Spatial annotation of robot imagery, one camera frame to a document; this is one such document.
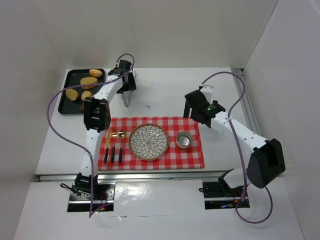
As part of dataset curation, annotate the aluminium rail right side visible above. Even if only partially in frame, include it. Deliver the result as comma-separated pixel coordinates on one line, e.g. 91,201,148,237
231,68,262,136

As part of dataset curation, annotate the gold spoon black handle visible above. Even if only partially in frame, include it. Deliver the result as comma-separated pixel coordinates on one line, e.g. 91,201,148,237
118,130,127,165

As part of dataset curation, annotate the black baking tray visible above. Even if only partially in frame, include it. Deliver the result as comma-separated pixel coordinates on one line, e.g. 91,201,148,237
58,69,101,115

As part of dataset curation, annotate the small round muffin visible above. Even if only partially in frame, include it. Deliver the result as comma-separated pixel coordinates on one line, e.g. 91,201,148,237
81,90,93,101

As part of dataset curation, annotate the gold fork black handle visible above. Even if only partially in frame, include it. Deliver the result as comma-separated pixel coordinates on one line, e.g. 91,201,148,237
110,128,118,164

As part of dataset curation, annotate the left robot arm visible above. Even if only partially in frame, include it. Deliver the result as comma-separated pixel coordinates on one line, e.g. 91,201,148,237
74,60,137,195

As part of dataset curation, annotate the gold knife black handle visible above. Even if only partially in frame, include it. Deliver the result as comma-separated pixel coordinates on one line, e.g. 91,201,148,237
103,130,112,164

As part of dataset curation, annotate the large sliced bread loaf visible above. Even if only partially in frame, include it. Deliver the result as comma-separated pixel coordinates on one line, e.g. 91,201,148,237
80,76,99,90

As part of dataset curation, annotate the brown croissant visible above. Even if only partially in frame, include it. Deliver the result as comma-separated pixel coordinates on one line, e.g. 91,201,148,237
78,103,84,113

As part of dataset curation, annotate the floral patterned plate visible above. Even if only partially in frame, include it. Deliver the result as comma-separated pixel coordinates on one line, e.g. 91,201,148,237
128,123,169,161

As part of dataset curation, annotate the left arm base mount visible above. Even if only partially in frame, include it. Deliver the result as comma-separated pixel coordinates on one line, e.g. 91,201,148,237
60,183,116,213

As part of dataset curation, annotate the metal cup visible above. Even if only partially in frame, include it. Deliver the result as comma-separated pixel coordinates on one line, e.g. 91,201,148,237
176,131,193,150

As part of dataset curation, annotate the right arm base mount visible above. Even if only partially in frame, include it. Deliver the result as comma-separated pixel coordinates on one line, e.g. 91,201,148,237
199,169,250,210

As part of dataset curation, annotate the aluminium rail front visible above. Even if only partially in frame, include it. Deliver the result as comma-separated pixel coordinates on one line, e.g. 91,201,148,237
37,171,251,182

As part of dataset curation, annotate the red white checkered cloth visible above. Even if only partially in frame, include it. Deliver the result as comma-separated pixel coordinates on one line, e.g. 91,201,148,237
97,116,205,171

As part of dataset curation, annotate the aluminium rail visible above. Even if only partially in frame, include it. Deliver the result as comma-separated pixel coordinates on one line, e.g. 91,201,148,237
231,68,262,136
37,171,251,182

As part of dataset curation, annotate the round orange bun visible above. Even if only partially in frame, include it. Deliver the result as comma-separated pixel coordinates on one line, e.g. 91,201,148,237
89,69,103,78

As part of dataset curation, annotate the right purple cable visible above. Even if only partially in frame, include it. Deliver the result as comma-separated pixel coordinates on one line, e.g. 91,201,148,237
201,71,274,223

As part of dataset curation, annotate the small bread slice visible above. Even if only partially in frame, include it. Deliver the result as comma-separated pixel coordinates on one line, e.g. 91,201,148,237
65,88,80,102

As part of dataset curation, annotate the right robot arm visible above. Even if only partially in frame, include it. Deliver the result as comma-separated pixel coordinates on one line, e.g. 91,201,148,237
183,87,286,189

